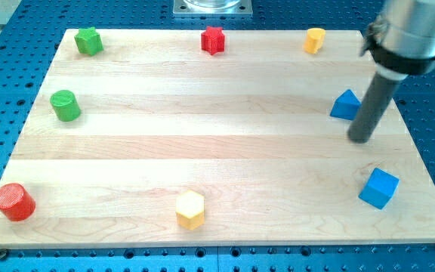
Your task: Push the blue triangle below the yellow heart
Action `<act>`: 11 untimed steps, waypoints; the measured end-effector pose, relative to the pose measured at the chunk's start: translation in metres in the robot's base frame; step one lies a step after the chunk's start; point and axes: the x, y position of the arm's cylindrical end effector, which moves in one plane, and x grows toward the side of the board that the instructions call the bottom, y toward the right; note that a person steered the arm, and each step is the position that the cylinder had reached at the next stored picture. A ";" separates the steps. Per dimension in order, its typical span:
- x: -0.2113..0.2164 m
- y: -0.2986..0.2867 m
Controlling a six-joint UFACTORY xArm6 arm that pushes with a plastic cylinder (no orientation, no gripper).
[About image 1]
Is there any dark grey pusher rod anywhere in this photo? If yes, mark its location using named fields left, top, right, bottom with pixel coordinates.
left=347, top=72, right=402, bottom=144

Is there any blue triangle block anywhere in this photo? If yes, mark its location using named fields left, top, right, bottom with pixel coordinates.
left=330, top=89, right=361, bottom=121

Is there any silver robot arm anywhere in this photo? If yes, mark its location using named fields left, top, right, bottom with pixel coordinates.
left=347, top=0, right=435, bottom=144

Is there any yellow heart block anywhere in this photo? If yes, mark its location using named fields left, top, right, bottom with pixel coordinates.
left=303, top=28, right=326, bottom=54

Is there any blue cube block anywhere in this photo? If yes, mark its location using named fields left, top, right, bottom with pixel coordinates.
left=359, top=168, right=400, bottom=209

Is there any red star block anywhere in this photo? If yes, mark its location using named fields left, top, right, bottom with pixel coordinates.
left=201, top=26, right=225, bottom=55

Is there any yellow hexagon block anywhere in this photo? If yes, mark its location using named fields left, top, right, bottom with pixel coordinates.
left=175, top=190, right=205, bottom=230

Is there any wooden board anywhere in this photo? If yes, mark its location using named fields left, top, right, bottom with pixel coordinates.
left=0, top=29, right=435, bottom=249

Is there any green star block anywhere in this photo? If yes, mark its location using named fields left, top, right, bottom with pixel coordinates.
left=74, top=26, right=103, bottom=56

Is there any green cylinder block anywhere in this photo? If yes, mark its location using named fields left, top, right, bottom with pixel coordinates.
left=50, top=90, right=81, bottom=122

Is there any red cylinder block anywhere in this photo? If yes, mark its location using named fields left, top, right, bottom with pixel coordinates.
left=0, top=183, right=36, bottom=221

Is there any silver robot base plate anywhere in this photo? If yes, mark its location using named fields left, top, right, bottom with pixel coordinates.
left=172, top=0, right=253, bottom=17

